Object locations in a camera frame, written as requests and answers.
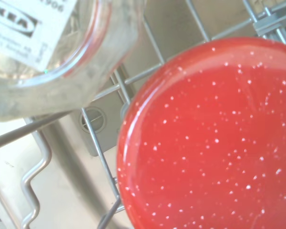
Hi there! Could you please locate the red speckled mug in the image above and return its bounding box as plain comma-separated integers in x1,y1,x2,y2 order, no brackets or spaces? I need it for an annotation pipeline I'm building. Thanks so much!
115,36,286,229

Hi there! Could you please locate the clear glass with label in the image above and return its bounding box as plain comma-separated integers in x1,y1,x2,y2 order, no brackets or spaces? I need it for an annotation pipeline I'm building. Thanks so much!
0,0,146,124

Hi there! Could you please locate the wire dishwasher rack with mugs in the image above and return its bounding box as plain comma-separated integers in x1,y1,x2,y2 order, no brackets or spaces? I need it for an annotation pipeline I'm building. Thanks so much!
0,0,286,229

